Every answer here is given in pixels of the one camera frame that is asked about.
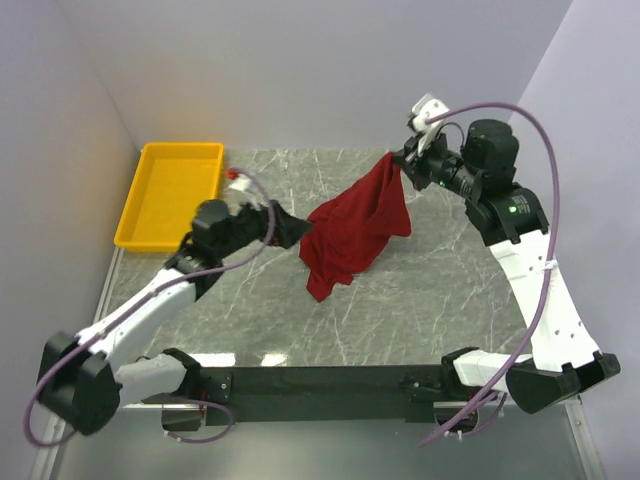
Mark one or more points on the red t shirt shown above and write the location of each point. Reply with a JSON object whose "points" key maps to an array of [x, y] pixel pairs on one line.
{"points": [[351, 230]]}

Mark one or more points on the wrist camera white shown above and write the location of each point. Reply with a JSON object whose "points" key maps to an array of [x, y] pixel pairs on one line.
{"points": [[424, 112], [239, 186]]}

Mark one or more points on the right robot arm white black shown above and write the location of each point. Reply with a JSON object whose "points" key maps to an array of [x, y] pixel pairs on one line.
{"points": [[565, 360]]}

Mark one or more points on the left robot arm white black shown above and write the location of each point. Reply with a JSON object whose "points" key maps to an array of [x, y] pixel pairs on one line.
{"points": [[85, 378]]}

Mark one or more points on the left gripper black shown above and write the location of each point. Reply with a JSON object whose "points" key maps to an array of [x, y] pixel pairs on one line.
{"points": [[270, 223]]}

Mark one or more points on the yellow plastic tray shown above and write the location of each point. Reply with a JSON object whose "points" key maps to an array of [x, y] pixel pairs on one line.
{"points": [[170, 182]]}

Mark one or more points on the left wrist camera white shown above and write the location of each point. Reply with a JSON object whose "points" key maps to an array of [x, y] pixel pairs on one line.
{"points": [[239, 186]]}

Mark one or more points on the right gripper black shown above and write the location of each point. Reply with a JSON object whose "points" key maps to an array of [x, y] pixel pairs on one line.
{"points": [[417, 163]]}

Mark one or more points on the black base beam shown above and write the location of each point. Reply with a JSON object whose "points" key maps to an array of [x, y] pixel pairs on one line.
{"points": [[333, 393]]}

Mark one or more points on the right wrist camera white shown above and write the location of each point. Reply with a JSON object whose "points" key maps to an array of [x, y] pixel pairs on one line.
{"points": [[424, 112]]}

